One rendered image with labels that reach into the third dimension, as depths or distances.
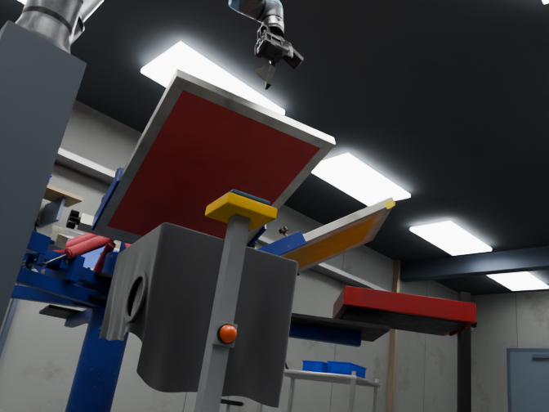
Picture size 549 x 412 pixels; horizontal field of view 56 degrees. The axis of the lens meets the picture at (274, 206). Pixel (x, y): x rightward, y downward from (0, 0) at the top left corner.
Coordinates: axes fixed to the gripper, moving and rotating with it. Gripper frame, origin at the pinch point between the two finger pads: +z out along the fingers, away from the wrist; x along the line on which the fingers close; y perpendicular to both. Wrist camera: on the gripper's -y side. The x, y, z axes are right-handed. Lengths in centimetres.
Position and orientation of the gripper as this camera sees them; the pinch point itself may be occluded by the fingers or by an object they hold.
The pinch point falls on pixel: (279, 74)
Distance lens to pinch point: 167.2
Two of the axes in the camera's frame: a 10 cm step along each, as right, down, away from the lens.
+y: -8.5, -2.9, -4.3
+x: 5.2, -5.1, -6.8
